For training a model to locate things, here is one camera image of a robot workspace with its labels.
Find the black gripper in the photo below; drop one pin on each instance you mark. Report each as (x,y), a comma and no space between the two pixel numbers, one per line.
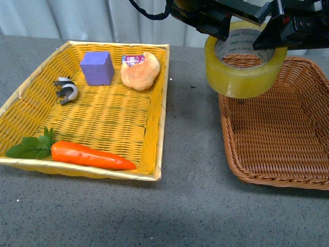
(293,24)

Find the clear yellowish tape roll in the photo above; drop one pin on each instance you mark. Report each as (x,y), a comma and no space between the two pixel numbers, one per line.
(234,69)

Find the brown wicker basket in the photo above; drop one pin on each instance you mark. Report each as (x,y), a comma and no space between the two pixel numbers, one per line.
(280,138)

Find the yellow woven basket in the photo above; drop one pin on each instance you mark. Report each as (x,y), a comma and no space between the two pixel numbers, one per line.
(114,118)

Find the toy croissant bread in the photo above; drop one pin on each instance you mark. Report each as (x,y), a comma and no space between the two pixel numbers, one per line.
(142,75)

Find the small red snack packet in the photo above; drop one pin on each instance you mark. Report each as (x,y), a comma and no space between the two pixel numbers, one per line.
(131,60)

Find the purple foam cube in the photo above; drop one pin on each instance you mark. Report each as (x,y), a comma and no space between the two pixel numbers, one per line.
(97,68)

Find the black white panda figure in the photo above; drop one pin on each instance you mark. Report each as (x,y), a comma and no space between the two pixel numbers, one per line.
(68,91)

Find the orange toy carrot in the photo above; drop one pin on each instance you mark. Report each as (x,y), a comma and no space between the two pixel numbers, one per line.
(46,146)

